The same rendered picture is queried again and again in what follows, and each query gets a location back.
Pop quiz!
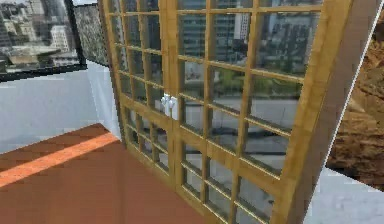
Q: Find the wooden glazed double door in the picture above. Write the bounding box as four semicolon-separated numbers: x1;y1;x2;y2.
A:
98;0;381;224

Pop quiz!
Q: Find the black framed window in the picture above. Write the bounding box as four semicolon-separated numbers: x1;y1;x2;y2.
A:
71;0;110;67
0;0;88;83

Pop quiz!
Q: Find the white door handle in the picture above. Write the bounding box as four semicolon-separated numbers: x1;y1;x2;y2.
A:
168;95;179;121
160;93;170;117

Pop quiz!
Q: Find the brown framed wall picture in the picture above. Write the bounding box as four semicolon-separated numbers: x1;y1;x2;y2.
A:
324;6;384;193

